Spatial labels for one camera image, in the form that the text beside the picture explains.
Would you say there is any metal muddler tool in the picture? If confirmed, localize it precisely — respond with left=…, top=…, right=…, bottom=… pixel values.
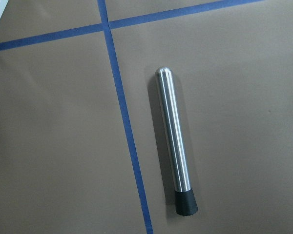
left=155, top=67, right=198, bottom=216

